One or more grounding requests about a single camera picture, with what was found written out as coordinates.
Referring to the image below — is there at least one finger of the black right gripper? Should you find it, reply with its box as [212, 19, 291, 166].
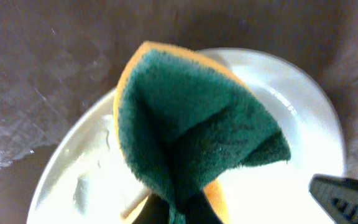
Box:
[309, 174, 358, 224]

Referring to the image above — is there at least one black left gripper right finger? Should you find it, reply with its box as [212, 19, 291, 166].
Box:
[185, 191, 223, 224]

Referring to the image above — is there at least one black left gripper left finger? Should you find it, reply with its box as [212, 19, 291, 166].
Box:
[132, 194, 170, 224]

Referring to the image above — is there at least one light blue plate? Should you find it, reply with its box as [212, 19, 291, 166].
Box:
[27, 48, 345, 223]

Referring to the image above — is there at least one green and yellow sponge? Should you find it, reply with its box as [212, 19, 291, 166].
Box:
[113, 41, 291, 223]

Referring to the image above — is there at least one brown serving tray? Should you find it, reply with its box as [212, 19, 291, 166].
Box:
[0, 0, 358, 223]

